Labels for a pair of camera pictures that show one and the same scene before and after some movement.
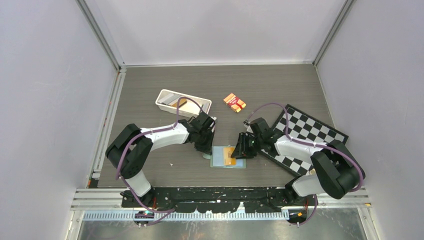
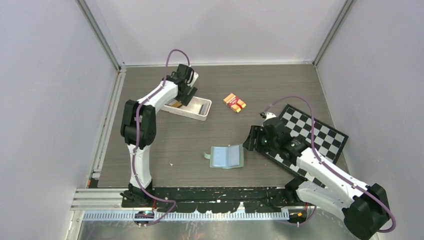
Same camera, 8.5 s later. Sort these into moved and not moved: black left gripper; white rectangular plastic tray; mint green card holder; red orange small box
Moved: black left gripper
Not moved: red orange small box; mint green card holder; white rectangular plastic tray
